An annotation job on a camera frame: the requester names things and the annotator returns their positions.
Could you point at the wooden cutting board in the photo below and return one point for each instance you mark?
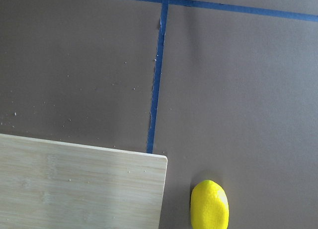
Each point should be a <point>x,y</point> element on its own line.
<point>56,185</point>

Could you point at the yellow lemon right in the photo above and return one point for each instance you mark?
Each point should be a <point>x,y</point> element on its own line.
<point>209,208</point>

